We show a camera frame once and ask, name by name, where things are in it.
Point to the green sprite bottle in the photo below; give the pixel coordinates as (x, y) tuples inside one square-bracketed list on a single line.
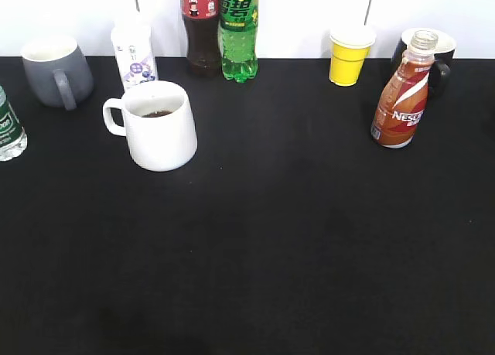
[(238, 27)]

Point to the black ceramic mug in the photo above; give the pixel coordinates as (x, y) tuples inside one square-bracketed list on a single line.
[(441, 69)]

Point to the grey ceramic mug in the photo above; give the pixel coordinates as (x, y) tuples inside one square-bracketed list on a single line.
[(57, 71)]

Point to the yellow paper cup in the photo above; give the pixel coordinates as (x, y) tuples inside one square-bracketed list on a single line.
[(351, 46)]

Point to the white yogurt drink bottle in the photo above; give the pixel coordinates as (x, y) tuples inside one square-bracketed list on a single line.
[(131, 39)]

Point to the white ceramic mug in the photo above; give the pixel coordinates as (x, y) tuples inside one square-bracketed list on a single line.
[(157, 121)]

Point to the brown nescafe coffee bottle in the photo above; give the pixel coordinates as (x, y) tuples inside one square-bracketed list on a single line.
[(403, 100)]

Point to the cola bottle red label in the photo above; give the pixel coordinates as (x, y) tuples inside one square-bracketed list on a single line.
[(201, 20)]

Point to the clear water bottle green label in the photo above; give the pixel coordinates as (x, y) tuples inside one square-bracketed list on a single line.
[(13, 139)]

